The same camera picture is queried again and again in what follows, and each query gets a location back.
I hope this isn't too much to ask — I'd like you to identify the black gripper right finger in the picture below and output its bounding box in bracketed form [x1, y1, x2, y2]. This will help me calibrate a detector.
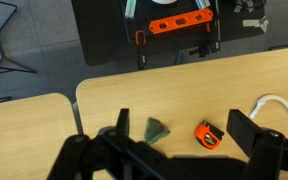
[226, 109, 263, 156]

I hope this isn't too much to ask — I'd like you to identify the orange spirit level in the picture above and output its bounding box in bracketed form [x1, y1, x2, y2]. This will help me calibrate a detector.
[148, 8, 213, 35]

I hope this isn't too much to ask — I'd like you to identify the white braided rope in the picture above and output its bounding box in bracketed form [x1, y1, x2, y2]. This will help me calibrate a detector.
[248, 94, 288, 137]

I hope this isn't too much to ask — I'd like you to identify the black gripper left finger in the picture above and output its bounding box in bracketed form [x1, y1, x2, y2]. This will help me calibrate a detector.
[116, 108, 130, 136]

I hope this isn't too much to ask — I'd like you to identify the orange black tape measure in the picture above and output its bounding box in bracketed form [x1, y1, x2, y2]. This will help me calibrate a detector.
[195, 121, 224, 150]

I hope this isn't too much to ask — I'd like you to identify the black wire chair frame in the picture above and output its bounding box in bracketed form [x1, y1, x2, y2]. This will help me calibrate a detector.
[0, 1, 37, 74]

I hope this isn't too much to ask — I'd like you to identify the green leafy plush toy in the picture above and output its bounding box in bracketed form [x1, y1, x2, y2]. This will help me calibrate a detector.
[144, 117, 171, 145]

